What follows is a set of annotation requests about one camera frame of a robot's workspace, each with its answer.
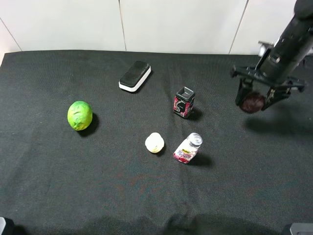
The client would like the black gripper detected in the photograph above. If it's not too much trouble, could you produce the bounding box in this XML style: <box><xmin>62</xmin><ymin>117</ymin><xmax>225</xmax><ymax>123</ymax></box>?
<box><xmin>230</xmin><ymin>48</ymin><xmax>306</xmax><ymax>111</ymax></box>

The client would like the dark purple round fruit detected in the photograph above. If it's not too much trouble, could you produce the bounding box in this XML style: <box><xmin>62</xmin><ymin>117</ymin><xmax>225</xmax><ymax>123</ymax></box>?
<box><xmin>239</xmin><ymin>92</ymin><xmax>265</xmax><ymax>114</ymax></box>

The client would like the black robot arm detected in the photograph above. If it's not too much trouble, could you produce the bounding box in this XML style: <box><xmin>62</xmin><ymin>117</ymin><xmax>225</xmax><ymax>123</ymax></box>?
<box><xmin>231</xmin><ymin>0</ymin><xmax>313</xmax><ymax>114</ymax></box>

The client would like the grey object bottom right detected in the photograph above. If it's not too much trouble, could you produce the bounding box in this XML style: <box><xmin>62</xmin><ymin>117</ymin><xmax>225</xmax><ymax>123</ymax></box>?
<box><xmin>290</xmin><ymin>223</ymin><xmax>313</xmax><ymax>235</ymax></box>

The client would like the grey object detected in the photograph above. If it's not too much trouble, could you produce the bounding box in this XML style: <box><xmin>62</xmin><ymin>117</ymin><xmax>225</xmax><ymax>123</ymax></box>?
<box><xmin>0</xmin><ymin>217</ymin><xmax>6</xmax><ymax>235</ymax></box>
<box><xmin>290</xmin><ymin>223</ymin><xmax>313</xmax><ymax>235</ymax></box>

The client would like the grey object bottom left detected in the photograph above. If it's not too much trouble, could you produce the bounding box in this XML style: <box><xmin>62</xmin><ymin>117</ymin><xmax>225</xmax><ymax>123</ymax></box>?
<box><xmin>0</xmin><ymin>217</ymin><xmax>6</xmax><ymax>235</ymax></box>

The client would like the black red gum box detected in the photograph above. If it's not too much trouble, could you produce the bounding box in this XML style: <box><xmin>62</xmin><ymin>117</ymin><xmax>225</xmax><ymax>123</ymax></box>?
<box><xmin>173</xmin><ymin>87</ymin><xmax>196</xmax><ymax>118</ymax></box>

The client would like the black tablecloth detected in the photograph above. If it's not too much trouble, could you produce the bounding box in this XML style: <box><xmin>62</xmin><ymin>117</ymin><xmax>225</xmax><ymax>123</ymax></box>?
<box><xmin>0</xmin><ymin>50</ymin><xmax>313</xmax><ymax>235</ymax></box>

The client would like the small white-capped candy bottle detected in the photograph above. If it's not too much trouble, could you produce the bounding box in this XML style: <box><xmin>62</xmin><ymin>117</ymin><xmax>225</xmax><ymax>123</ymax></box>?
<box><xmin>173</xmin><ymin>133</ymin><xmax>202</xmax><ymax>164</ymax></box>

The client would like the white round garlic bulb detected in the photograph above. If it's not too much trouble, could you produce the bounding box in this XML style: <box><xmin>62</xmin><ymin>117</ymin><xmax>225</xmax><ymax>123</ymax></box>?
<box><xmin>145</xmin><ymin>132</ymin><xmax>165</xmax><ymax>153</ymax></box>

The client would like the black and white eraser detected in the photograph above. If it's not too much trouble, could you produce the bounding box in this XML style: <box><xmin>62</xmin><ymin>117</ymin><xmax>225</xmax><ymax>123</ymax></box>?
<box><xmin>118</xmin><ymin>61</ymin><xmax>152</xmax><ymax>93</ymax></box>

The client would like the green lime fruit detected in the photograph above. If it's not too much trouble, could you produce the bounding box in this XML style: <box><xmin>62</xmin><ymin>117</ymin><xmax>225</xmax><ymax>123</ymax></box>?
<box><xmin>67</xmin><ymin>100</ymin><xmax>93</xmax><ymax>131</ymax></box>

